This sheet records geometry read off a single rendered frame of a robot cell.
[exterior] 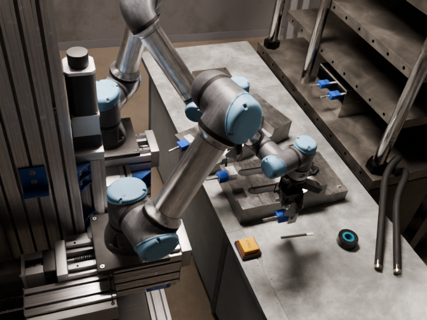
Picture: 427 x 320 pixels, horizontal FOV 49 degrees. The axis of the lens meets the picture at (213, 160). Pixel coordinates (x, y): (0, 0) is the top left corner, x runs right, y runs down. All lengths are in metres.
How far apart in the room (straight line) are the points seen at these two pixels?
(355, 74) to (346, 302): 1.19
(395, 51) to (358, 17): 0.32
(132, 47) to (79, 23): 2.70
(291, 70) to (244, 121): 1.79
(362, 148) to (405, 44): 0.53
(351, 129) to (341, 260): 0.88
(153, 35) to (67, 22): 2.91
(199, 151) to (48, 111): 0.42
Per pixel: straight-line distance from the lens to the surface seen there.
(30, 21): 1.20
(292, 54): 3.08
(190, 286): 2.68
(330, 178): 2.13
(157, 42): 1.52
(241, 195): 1.94
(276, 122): 2.26
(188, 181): 1.23
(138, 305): 2.38
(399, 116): 2.16
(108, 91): 1.75
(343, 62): 2.59
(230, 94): 1.16
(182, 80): 1.55
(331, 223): 2.03
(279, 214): 1.80
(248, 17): 4.76
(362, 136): 2.55
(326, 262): 1.90
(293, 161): 1.53
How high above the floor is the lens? 2.27
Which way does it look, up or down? 43 degrees down
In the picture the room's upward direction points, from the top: 8 degrees clockwise
